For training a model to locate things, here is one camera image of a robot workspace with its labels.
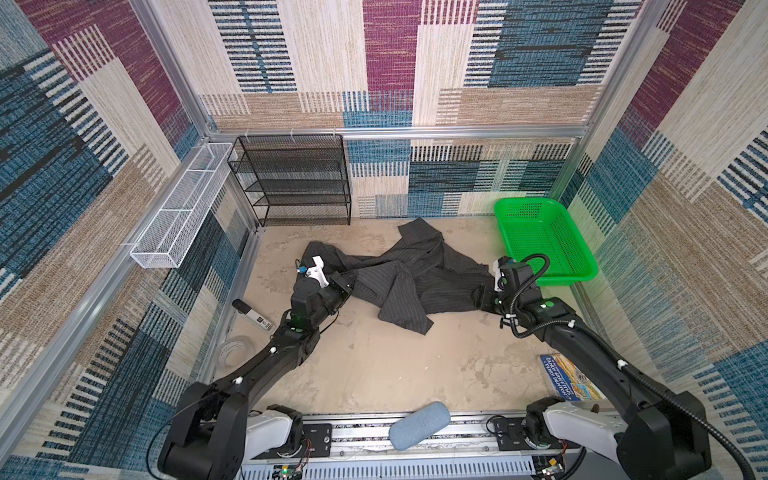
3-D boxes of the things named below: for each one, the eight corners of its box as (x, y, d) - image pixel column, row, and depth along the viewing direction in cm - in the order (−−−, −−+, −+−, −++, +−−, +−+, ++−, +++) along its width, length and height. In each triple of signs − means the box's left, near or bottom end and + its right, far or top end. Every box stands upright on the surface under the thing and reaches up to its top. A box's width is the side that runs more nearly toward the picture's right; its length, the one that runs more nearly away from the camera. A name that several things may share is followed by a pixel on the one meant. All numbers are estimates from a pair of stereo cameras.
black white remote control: (239, 313, 99) (230, 303, 93) (244, 308, 100) (236, 297, 95) (269, 334, 94) (261, 324, 89) (274, 328, 95) (267, 318, 90)
